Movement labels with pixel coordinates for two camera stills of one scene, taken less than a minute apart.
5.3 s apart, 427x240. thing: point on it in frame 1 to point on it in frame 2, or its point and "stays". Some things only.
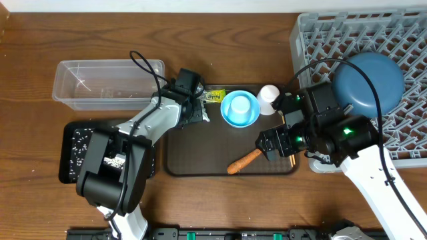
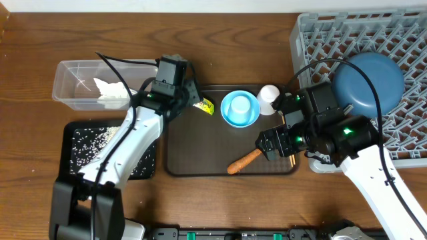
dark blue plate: (351, 87) stays
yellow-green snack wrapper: (215, 95) to (206, 106)
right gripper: (281, 133) stays
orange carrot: (239, 164) stays
